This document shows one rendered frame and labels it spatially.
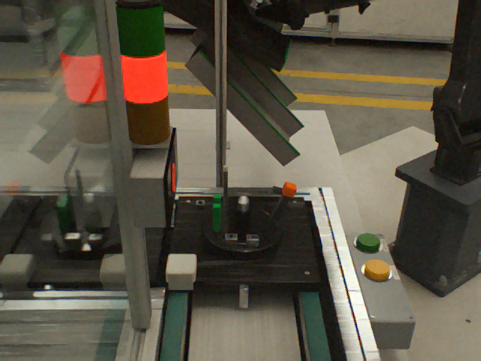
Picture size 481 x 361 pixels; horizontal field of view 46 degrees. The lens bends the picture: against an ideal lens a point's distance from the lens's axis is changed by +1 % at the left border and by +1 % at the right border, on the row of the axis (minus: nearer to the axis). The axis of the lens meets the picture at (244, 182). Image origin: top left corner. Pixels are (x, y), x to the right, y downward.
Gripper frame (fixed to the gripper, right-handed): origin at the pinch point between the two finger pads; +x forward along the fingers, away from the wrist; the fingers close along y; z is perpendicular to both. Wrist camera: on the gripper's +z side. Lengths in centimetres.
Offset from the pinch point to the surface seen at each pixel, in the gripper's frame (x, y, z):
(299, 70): 37, -296, -122
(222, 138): 11.2, 21.4, -17.7
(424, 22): -60, -362, -123
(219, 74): 8.4, 21.4, -4.8
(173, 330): 13, 61, -28
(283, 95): 3.0, -8.7, -23.1
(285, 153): 0.1, 18.7, -24.1
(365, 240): -14, 38, -32
